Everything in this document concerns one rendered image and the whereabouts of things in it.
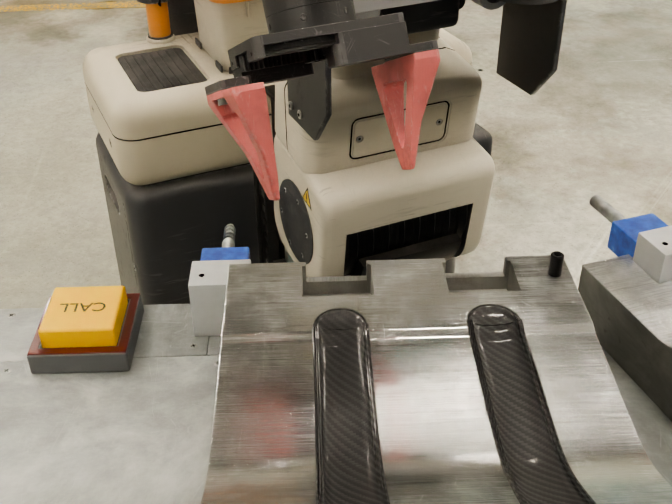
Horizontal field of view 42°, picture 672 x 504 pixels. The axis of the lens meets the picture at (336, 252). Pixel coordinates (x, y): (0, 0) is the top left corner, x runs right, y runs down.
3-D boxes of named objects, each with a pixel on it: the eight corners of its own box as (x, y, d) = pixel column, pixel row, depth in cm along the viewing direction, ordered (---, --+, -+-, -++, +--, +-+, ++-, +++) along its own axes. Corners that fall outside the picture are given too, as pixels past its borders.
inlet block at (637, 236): (567, 229, 83) (575, 179, 80) (612, 219, 84) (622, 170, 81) (652, 309, 72) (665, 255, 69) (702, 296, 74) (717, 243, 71)
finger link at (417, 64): (461, 161, 57) (436, 15, 55) (362, 184, 54) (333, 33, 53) (414, 163, 63) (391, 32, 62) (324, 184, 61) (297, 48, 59)
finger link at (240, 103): (365, 184, 54) (335, 32, 53) (256, 209, 52) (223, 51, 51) (326, 183, 61) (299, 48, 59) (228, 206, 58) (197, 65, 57)
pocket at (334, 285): (303, 299, 70) (301, 261, 68) (369, 297, 70) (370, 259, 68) (303, 336, 66) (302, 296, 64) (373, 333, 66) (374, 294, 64)
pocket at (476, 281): (438, 295, 70) (440, 257, 68) (503, 293, 70) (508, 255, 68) (446, 331, 66) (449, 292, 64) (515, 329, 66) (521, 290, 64)
